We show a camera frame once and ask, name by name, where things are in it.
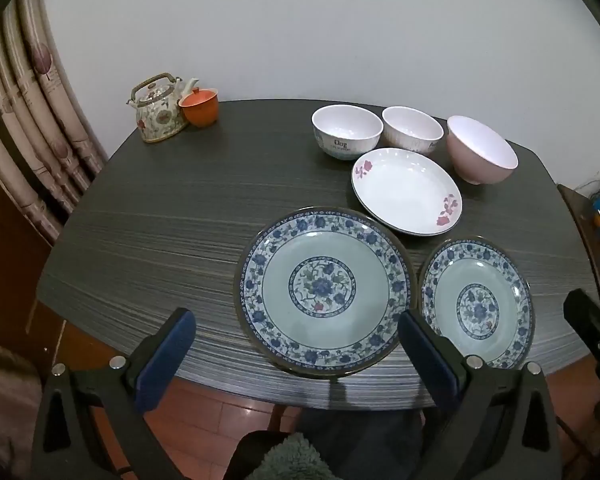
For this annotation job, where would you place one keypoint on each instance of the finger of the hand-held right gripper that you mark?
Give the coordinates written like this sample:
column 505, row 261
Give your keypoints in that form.
column 592, row 322

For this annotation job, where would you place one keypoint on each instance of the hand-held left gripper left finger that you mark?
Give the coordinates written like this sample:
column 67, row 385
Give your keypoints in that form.
column 164, row 360

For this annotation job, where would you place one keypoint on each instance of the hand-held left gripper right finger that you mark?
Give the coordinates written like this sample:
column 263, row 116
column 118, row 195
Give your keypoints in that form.
column 430, row 360

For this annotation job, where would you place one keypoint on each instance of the small blue floral plate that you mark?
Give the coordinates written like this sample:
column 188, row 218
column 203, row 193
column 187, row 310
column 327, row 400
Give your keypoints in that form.
column 475, row 305

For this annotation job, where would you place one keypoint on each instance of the large blue floral plate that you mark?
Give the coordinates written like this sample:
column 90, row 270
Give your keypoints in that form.
column 320, row 285

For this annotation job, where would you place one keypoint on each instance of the white plate with pink flowers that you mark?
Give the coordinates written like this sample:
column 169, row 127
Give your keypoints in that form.
column 405, row 190

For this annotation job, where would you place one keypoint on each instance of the pink bowl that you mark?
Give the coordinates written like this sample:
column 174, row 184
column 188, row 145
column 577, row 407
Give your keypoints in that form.
column 472, row 160

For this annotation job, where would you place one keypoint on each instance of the white ribbed bowl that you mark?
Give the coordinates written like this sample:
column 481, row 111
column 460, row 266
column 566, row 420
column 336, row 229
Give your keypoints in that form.
column 410, row 125

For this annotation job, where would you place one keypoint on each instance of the white bowl with blue print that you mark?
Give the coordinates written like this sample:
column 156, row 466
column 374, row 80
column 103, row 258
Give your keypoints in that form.
column 345, row 122

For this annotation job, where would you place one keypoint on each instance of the person's dark trousers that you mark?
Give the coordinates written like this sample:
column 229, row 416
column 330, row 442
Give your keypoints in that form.
column 365, row 440

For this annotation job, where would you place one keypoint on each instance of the person's fuzzy green garment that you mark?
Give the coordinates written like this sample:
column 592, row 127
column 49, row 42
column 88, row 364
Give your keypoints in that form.
column 295, row 457

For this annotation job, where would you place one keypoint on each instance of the grey fabric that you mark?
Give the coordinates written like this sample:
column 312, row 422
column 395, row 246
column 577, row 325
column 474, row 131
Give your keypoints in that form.
column 5, row 400

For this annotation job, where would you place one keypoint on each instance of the floral ceramic teapot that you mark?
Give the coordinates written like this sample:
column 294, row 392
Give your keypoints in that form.
column 155, row 115

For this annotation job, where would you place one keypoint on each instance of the orange lidded cup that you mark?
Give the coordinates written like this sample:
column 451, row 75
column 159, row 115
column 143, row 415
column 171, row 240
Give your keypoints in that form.
column 200, row 110

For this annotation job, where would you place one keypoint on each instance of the beige patterned curtain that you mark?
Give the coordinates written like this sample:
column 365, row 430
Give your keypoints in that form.
column 40, row 110

